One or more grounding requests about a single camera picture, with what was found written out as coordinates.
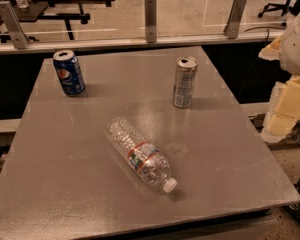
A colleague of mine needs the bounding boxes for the dark background table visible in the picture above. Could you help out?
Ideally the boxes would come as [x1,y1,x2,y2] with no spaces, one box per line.
[13,2,90,40]

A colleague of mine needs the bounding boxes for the silver energy drink can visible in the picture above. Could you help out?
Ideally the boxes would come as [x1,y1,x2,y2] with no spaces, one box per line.
[173,56,198,109]

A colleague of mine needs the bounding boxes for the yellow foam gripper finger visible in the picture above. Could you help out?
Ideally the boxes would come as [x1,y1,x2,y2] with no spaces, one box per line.
[258,36,282,61]
[261,75,300,143]

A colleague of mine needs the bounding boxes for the right metal glass bracket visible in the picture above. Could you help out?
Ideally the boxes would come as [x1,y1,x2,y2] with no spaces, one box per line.
[223,0,247,39]

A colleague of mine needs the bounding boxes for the clear plastic water bottle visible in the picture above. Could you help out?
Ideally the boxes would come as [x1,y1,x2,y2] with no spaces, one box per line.
[105,117,177,193]

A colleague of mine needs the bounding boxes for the blue pepsi can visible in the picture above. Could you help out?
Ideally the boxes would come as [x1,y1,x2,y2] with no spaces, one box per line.
[53,50,85,96]

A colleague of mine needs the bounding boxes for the metal glass bracket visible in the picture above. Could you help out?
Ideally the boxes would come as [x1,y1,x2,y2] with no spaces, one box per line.
[0,1,29,49]
[144,0,157,43]
[223,0,247,39]

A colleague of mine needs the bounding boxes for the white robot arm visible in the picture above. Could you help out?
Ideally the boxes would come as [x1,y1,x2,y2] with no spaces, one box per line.
[259,13,300,143]

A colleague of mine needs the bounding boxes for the middle metal glass bracket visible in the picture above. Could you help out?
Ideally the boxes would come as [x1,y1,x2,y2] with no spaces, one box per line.
[144,0,157,43]

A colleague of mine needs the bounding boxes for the left metal glass bracket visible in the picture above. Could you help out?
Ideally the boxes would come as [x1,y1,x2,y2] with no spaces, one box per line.
[0,1,29,49]

